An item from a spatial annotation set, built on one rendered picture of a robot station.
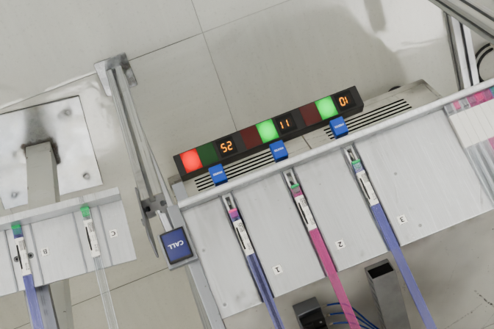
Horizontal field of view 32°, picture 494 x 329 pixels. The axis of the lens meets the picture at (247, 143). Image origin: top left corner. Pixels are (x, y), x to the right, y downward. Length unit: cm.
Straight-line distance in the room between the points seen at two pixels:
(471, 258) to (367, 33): 68
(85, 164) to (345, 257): 94
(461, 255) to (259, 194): 54
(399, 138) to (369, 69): 79
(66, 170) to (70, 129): 11
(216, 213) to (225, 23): 76
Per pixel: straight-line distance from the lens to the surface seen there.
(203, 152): 147
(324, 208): 143
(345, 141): 144
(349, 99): 150
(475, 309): 193
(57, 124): 212
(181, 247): 138
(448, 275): 184
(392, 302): 176
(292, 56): 217
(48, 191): 192
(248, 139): 148
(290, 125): 148
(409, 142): 148
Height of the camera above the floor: 194
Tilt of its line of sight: 60 degrees down
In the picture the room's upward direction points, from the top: 151 degrees clockwise
